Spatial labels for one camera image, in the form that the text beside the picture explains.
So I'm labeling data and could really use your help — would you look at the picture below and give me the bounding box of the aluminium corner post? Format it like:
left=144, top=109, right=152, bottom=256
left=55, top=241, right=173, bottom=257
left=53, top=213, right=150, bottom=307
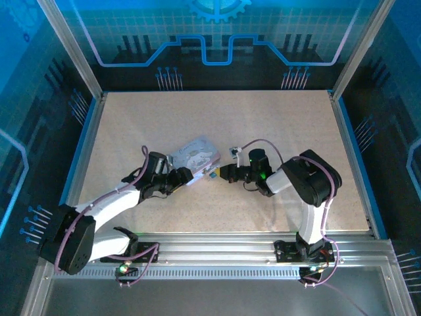
left=330, top=0, right=394, bottom=99
left=36, top=0, right=108, bottom=99

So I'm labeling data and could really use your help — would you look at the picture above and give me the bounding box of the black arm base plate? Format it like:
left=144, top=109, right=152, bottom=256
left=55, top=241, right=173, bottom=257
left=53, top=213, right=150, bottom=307
left=99, top=241, right=161, bottom=264
left=274, top=240, right=336, bottom=264

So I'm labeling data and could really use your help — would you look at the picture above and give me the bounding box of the blue table edge trim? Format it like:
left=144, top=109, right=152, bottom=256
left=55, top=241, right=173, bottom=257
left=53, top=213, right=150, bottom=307
left=337, top=97, right=389, bottom=240

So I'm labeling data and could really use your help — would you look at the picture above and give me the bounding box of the aluminium side frame rail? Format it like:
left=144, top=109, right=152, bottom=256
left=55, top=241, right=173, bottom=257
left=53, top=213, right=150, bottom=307
left=54, top=92, right=108, bottom=240
left=328, top=90, right=379, bottom=238

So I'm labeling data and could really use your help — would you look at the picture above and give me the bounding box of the clear plastic bag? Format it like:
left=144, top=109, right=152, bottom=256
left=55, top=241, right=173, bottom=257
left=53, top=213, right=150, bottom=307
left=167, top=134, right=223, bottom=187

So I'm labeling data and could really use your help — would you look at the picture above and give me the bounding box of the grey metal tray panel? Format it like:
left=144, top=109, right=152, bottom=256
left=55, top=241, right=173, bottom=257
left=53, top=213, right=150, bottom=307
left=19, top=256, right=416, bottom=316

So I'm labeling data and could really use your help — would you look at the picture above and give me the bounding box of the slotted aluminium cable duct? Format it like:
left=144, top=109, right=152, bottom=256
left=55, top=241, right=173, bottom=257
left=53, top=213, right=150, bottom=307
left=51, top=268, right=305, bottom=280

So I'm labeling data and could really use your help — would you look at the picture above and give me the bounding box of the small lit circuit board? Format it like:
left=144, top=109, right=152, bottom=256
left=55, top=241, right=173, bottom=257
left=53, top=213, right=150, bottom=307
left=301, top=265, right=325, bottom=280
left=114, top=259, right=139, bottom=277

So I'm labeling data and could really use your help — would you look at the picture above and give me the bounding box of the long aluminium frame rail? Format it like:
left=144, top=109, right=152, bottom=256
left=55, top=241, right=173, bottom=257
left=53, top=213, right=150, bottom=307
left=42, top=232, right=397, bottom=269

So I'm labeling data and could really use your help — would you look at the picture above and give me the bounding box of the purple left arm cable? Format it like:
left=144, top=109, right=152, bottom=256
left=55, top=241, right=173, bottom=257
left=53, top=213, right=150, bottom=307
left=54, top=145, right=161, bottom=288

